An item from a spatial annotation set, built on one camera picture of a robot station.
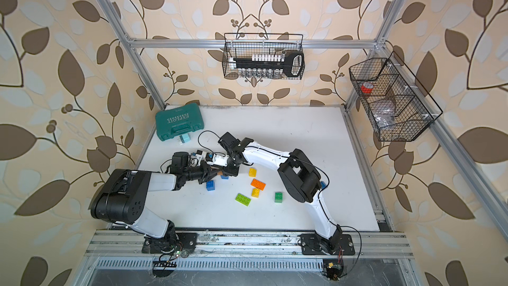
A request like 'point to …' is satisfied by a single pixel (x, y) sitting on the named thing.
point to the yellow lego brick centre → (255, 192)
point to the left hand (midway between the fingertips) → (218, 167)
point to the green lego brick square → (278, 197)
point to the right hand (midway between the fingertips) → (227, 168)
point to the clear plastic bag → (383, 112)
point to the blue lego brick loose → (210, 185)
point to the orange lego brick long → (258, 184)
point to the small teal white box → (185, 138)
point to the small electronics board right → (333, 269)
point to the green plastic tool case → (178, 120)
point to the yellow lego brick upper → (253, 172)
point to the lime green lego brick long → (243, 199)
